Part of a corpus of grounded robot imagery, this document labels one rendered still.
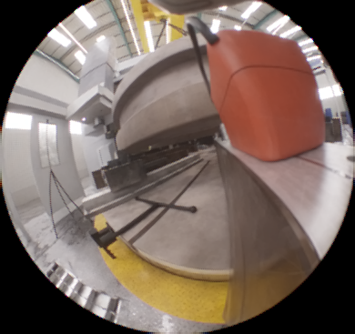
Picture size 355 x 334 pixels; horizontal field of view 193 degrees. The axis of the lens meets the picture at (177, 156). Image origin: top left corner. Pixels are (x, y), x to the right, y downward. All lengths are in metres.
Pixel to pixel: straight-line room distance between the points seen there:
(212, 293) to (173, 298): 0.20
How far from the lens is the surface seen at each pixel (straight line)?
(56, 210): 2.83
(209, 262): 0.45
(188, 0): 0.21
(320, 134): 0.15
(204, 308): 0.72
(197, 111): 0.71
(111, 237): 0.68
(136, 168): 1.13
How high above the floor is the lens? 0.72
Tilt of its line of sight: 6 degrees down
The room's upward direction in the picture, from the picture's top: 14 degrees counter-clockwise
